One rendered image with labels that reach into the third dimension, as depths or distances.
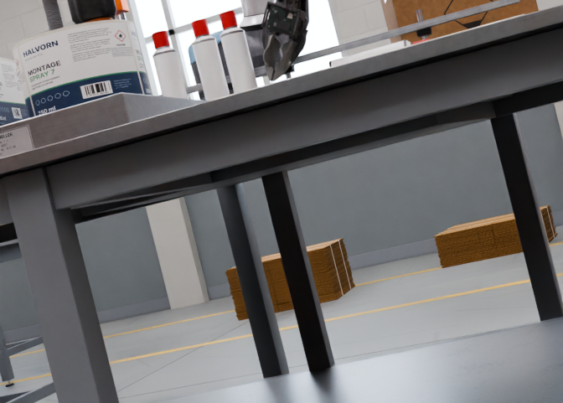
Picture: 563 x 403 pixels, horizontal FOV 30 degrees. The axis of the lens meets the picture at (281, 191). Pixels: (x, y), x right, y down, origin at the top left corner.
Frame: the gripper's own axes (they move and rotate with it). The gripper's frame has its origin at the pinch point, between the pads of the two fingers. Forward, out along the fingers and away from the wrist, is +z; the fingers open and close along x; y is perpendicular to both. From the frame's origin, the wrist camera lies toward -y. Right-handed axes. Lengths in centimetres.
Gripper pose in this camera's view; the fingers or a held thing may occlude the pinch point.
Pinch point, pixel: (274, 74)
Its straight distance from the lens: 215.7
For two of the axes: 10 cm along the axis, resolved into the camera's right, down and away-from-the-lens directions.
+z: -2.6, 9.6, 1.2
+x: 9.4, 2.8, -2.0
